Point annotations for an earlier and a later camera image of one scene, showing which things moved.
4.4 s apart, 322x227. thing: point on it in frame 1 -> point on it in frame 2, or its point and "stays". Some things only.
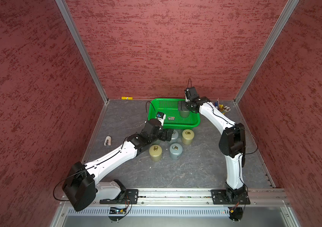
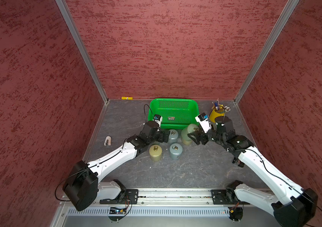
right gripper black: x=184 y=108 -> x=197 y=140
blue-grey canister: x=174 y=135 stays
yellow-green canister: x=155 y=152 stays
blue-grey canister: x=175 y=149 stays
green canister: x=184 y=114 -> x=191 y=128
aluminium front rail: x=189 y=202 stays
